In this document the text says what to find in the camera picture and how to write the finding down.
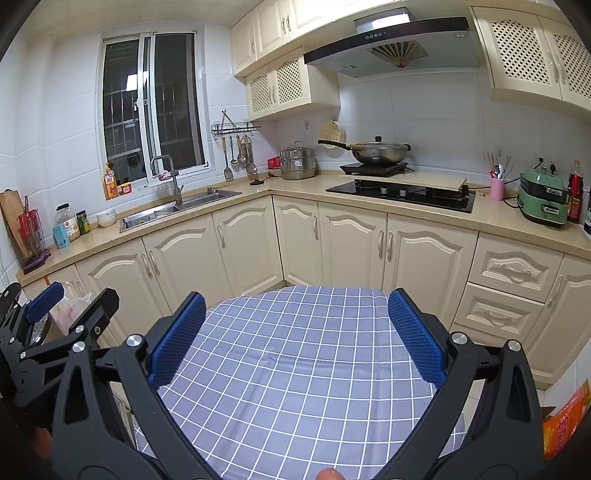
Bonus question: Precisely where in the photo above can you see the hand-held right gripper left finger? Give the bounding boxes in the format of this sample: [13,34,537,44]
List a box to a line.
[51,291,218,480]

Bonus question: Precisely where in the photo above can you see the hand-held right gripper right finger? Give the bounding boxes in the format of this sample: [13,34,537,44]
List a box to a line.
[383,288,544,480]

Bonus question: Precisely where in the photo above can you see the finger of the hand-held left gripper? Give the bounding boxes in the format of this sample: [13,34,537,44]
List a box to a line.
[21,288,120,365]
[0,281,65,344]

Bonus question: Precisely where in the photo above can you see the hanging plastic bags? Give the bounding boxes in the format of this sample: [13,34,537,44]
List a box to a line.
[48,281,93,328]

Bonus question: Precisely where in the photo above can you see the large glass jar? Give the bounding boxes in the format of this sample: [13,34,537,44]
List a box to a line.
[55,203,81,243]

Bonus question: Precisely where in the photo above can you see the wooden cutting board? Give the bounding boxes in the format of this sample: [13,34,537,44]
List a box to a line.
[0,189,33,259]

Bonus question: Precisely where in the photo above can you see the steel sink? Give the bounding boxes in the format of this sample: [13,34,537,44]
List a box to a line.
[119,187,242,233]

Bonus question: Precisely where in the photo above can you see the cream base cabinets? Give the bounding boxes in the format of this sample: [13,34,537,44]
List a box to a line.
[21,194,591,388]

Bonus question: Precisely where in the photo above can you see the blue checked tablecloth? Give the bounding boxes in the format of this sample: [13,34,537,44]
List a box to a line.
[134,285,465,480]

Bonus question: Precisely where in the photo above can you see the orange dish soap bottle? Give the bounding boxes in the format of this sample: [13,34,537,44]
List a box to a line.
[103,162,120,200]

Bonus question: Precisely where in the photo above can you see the black gas hob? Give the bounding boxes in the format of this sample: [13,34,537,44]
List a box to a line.
[325,179,476,214]

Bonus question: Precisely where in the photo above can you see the steel faucet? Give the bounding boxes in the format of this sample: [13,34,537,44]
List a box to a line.
[150,155,183,208]

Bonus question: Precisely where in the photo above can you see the hanging slotted spatula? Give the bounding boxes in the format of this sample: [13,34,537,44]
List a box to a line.
[222,136,235,182]

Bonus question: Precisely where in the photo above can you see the large orange bag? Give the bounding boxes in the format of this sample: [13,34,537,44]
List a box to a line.
[541,378,591,460]

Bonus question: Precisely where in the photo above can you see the black induction cooker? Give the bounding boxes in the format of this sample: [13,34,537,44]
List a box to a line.
[340,161,409,177]

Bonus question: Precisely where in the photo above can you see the hanging skimmer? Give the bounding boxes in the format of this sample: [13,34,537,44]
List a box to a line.
[242,135,259,175]

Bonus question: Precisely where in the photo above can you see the green electric cooker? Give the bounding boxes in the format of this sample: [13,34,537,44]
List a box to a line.
[517,166,570,227]

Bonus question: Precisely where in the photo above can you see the bundle of chopsticks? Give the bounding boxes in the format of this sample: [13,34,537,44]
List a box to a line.
[486,152,514,180]

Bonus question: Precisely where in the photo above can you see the steel wok with lid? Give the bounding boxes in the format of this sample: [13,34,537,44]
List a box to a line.
[318,135,411,166]

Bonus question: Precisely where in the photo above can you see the red label sauce bottle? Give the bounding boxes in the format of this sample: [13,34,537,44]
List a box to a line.
[567,159,584,224]

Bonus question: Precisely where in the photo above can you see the steel steamer pot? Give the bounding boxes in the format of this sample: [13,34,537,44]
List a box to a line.
[280,141,317,181]

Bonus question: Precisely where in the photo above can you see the sliding window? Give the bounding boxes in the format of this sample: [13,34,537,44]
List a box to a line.
[100,31,207,183]

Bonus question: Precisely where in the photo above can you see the small lattice door cabinet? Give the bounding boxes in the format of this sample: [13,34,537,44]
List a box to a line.
[245,46,341,121]

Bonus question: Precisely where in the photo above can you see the range hood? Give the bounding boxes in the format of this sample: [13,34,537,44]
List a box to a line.
[303,8,483,79]

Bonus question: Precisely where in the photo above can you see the wide lattice door cabinet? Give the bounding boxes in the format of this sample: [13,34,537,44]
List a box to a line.
[468,6,591,116]

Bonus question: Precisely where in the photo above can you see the cream upper cabinets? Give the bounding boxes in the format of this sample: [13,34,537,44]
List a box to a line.
[230,0,416,77]

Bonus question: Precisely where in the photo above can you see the wall utensil rack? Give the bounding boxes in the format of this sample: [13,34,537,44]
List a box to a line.
[211,122,262,137]

